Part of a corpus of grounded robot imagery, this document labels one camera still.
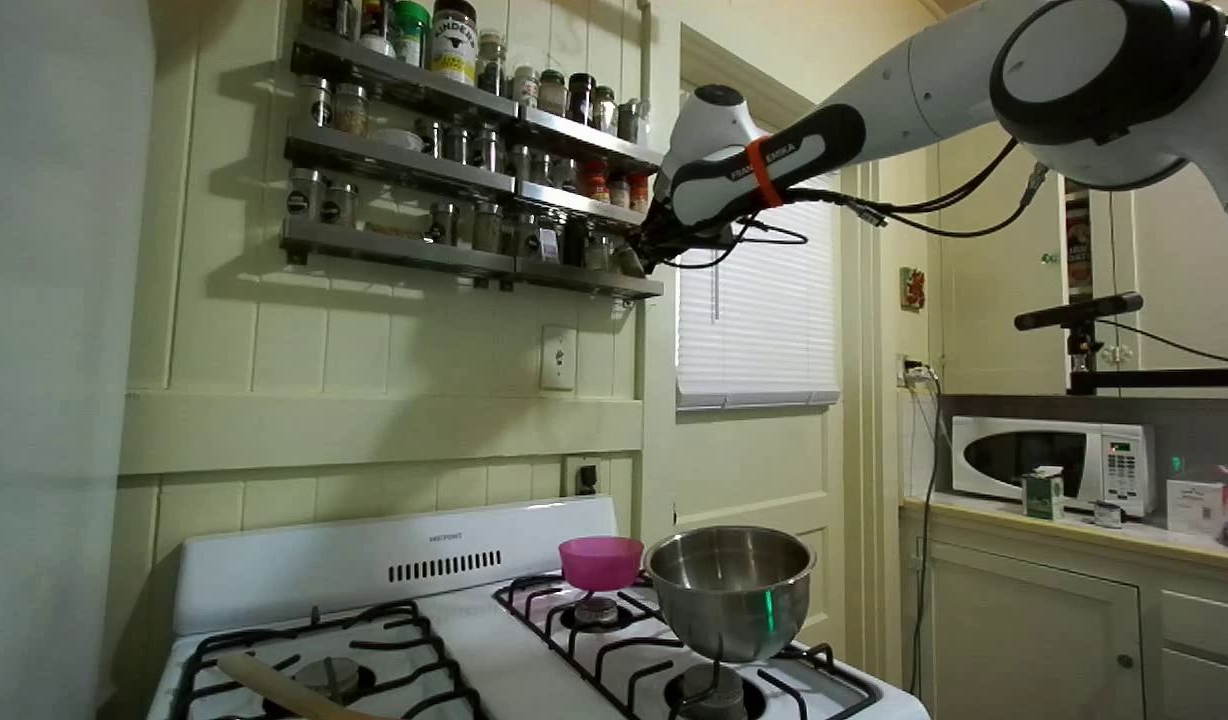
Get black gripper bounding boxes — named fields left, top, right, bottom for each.
left=630, top=197, right=690, bottom=271

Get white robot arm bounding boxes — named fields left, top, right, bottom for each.
left=631, top=0, right=1228, bottom=268

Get bottom metal spice shelf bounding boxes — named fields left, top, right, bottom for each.
left=279, top=215, right=662, bottom=299

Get metal spice shelf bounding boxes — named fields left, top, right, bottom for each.
left=294, top=27, right=662, bottom=168
left=285, top=130, right=646, bottom=230
left=279, top=215, right=662, bottom=299

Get middle metal spice shelf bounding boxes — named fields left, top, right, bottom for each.
left=285, top=130, right=646, bottom=230

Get top metal spice shelf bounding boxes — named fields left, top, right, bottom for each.
left=294, top=27, right=662, bottom=168

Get white window blind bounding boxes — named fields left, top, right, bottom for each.
left=675, top=205, right=842, bottom=412

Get large white spice jar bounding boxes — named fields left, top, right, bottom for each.
left=428, top=0, right=479, bottom=83

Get pink plastic bowl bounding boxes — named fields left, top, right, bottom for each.
left=561, top=535, right=639, bottom=593

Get stainless steel bowl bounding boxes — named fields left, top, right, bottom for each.
left=646, top=525, right=812, bottom=665

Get white microwave oven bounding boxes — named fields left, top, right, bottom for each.
left=951, top=415, right=1158, bottom=522

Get white gas stove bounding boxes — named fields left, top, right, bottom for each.
left=149, top=496, right=930, bottom=720

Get small green box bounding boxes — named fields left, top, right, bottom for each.
left=1023, top=465, right=1066, bottom=522

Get cream kitchen cabinet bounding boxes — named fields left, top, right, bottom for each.
left=903, top=501, right=1228, bottom=720

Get wooden spoon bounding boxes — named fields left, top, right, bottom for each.
left=218, top=652, right=374, bottom=720

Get white light switch plate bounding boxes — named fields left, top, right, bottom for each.
left=539, top=327, right=581, bottom=391

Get black wall outlet plug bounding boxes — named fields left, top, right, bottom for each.
left=571, top=465, right=599, bottom=496

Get black camera stand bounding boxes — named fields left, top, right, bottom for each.
left=1008, top=173, right=1228, bottom=400

